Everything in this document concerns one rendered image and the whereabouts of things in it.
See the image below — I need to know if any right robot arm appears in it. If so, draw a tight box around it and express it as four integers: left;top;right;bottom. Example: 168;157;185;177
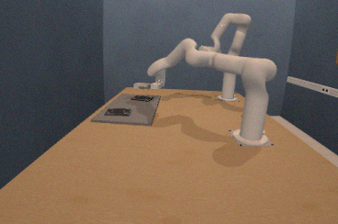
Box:
198;13;252;101

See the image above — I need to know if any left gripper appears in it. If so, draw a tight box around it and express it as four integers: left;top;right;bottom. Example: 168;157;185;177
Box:
139;83;164;90

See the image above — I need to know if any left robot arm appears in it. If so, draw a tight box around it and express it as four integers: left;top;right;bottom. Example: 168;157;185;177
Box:
147;39;277;146

